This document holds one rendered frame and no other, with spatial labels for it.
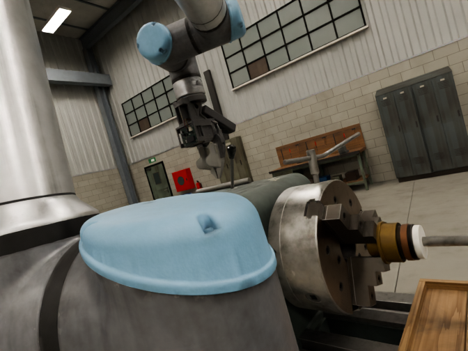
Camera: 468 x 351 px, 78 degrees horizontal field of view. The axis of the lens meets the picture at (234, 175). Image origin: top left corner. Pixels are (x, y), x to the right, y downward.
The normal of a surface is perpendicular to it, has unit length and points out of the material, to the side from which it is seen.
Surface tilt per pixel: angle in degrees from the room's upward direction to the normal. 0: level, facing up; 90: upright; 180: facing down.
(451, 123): 90
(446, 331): 0
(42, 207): 43
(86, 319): 68
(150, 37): 90
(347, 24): 90
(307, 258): 79
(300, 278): 94
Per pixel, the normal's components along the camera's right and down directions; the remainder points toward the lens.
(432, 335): -0.27, -0.96
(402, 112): -0.76, 0.25
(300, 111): -0.55, 0.19
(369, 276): -0.69, -0.15
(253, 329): 0.62, -0.14
